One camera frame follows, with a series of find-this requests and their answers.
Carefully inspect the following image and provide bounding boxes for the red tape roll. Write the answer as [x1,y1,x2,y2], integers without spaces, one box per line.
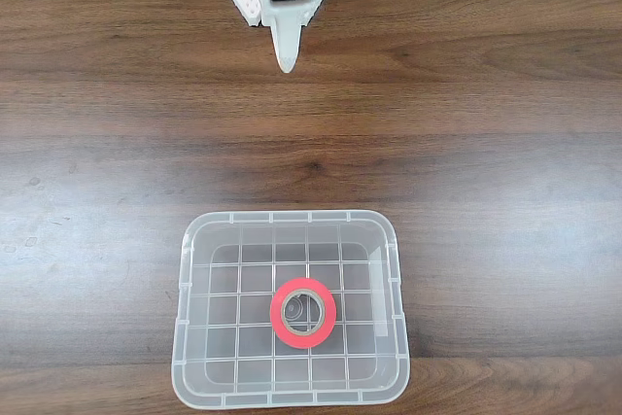
[269,277,338,350]

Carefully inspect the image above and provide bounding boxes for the clear plastic box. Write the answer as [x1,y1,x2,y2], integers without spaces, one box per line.
[170,209,412,410]

